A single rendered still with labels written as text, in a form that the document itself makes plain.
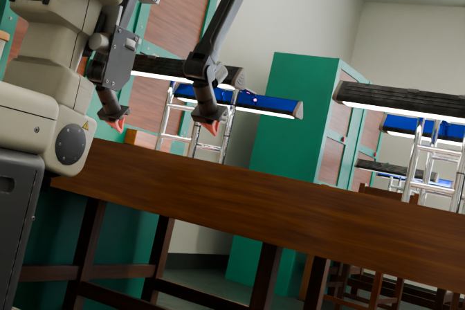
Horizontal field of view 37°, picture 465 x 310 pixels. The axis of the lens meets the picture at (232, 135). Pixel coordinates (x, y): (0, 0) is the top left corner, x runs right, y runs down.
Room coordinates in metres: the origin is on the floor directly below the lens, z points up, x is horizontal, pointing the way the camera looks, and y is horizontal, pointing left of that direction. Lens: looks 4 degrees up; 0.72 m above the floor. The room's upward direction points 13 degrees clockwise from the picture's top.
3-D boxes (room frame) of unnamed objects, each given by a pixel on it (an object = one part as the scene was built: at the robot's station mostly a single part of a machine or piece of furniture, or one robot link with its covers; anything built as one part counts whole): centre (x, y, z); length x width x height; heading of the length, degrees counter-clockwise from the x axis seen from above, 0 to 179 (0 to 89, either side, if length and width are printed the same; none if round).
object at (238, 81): (2.47, 0.29, 1.08); 0.62 x 0.08 x 0.07; 62
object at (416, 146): (2.08, -0.61, 0.90); 0.20 x 0.19 x 0.45; 62
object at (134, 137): (3.23, 0.38, 0.83); 0.30 x 0.06 x 0.07; 152
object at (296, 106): (2.97, 0.02, 1.08); 0.62 x 0.08 x 0.07; 62
